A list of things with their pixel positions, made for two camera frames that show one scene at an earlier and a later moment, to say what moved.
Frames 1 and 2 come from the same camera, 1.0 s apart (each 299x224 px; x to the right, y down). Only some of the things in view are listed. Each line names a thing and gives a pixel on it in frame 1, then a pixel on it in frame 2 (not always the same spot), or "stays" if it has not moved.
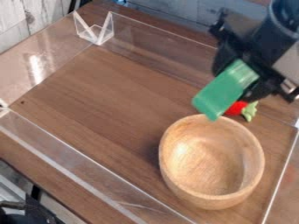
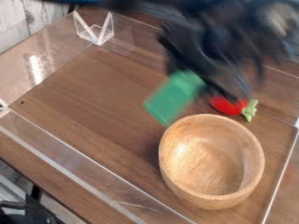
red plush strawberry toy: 243,108 stays
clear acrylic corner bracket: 98,33 stays
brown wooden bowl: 211,160 stays
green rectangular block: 222,90 to 174,94
